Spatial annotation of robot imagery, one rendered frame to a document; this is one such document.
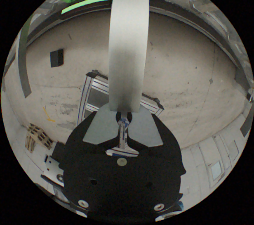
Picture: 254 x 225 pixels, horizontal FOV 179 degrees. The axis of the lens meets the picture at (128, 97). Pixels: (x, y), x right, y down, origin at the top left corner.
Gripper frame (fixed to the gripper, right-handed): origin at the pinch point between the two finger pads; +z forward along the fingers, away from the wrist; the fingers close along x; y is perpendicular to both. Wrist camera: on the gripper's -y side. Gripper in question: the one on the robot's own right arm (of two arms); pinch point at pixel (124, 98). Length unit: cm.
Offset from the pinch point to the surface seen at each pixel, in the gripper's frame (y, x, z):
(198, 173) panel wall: 217, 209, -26
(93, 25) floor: -36, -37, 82
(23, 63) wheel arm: -8.3, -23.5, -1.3
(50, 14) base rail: -26.3, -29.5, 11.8
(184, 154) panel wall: 218, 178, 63
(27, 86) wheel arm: -2.2, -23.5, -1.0
